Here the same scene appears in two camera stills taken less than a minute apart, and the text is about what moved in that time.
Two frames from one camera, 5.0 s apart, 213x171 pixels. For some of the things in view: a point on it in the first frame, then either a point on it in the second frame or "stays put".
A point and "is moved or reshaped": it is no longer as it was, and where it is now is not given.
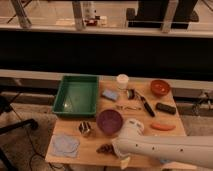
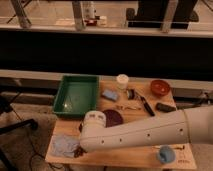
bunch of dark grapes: [106, 148] is moved or reshaped
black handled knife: [146, 103] stays put
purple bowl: [109, 121] stays put
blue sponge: [110, 95] stays put
